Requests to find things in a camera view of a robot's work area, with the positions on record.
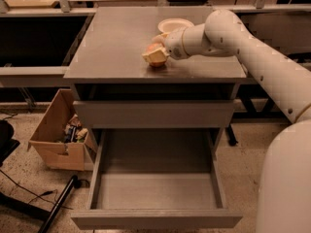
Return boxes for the black chair base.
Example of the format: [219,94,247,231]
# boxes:
[0,120,20,166]

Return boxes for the grey drawer cabinet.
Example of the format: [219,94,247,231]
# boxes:
[65,7,246,143]

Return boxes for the cardboard box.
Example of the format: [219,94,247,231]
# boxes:
[29,89,96,171]

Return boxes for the black floor cable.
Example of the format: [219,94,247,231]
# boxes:
[0,168,74,211]

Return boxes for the open grey middle drawer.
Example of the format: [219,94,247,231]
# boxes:
[71,129,242,230]

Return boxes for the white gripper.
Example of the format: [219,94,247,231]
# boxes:
[142,28,189,66]

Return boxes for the black stand leg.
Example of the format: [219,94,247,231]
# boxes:
[38,175,79,233]

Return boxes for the white bowl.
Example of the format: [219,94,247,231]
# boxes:
[157,18,193,33]

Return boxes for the grey top drawer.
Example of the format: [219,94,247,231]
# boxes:
[74,101,234,129]

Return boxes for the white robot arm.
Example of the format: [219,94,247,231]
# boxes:
[142,10,311,233]

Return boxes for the red apple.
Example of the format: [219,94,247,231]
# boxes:
[146,42,168,68]

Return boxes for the items in cardboard box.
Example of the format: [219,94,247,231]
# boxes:
[61,114,87,143]

